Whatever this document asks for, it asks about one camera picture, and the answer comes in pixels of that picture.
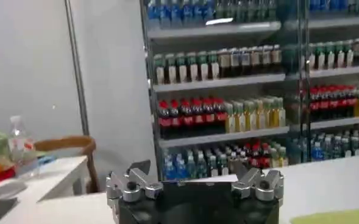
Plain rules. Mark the white side table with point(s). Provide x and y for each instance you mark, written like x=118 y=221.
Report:
x=63 y=173

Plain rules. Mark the clear water bottle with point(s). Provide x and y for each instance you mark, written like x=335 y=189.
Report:
x=20 y=146

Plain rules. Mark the black slanted pole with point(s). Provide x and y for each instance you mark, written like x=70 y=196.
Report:
x=77 y=76

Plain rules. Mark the bottle shelf with metal frame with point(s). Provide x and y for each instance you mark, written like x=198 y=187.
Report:
x=215 y=85
x=340 y=100

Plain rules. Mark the blue packet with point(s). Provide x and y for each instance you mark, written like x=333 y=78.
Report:
x=46 y=159

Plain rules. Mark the wooden chair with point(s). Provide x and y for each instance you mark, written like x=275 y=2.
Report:
x=66 y=142

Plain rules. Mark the light green shirt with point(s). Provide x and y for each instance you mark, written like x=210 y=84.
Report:
x=334 y=216

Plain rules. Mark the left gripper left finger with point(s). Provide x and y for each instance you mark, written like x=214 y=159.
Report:
x=136 y=182

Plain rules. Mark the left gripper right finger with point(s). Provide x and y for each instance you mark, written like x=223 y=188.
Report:
x=258 y=184

